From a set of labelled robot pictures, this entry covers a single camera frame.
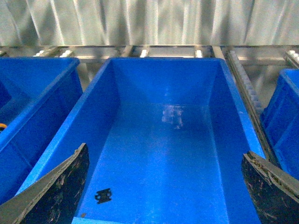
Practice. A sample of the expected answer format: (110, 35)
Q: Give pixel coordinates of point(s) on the small black plastic clip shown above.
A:
(103, 196)

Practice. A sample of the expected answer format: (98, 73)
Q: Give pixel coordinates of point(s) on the blue middle plastic bin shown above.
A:
(167, 136)

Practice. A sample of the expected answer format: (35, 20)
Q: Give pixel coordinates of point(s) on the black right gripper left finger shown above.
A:
(54, 198)

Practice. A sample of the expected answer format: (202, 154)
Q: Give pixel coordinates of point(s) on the metal roller rack frame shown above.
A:
(255, 69)

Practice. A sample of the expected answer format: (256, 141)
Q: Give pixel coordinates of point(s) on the blue target plastic bin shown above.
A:
(280, 120)

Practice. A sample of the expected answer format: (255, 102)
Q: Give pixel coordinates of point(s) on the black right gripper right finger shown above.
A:
(274, 193)

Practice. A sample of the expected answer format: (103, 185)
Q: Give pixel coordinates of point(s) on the blue source bin with buttons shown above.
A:
(36, 96)

